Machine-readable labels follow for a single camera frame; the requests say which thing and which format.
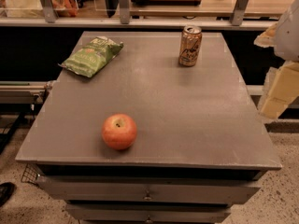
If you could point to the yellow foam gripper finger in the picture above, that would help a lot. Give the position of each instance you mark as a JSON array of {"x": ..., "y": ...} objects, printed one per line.
[{"x": 280, "y": 89}]

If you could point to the orange soda can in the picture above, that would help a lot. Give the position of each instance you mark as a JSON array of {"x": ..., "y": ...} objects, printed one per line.
[{"x": 190, "y": 45}]

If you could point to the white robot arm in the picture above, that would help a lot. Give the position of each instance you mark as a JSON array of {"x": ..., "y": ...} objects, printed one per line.
[{"x": 283, "y": 37}]

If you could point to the red apple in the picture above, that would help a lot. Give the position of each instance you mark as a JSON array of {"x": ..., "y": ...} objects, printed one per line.
[{"x": 119, "y": 131}]

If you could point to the green chip bag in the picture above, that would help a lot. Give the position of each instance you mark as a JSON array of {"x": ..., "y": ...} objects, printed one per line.
[{"x": 92, "y": 57}]

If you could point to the top grey drawer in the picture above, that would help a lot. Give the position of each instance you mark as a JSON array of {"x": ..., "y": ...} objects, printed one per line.
[{"x": 87, "y": 188}]

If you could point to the grey drawer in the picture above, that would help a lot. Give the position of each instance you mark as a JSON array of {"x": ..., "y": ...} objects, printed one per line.
[
  {"x": 148, "y": 214},
  {"x": 87, "y": 188}
]

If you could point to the lower grey drawer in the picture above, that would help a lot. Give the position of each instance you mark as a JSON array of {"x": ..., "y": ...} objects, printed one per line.
[{"x": 148, "y": 214}]

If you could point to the grey metal shelf at left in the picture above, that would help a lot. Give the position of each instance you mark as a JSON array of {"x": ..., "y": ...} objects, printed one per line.
[{"x": 24, "y": 92}]

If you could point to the clear plastic bin with snacks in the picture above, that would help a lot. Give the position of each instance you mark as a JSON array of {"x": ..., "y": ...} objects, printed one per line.
[{"x": 34, "y": 9}]

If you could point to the metal counter rail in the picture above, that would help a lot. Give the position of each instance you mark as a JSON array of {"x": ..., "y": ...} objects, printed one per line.
[{"x": 135, "y": 24}]

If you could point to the wire basket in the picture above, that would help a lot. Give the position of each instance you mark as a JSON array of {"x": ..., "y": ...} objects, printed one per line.
[{"x": 29, "y": 175}]

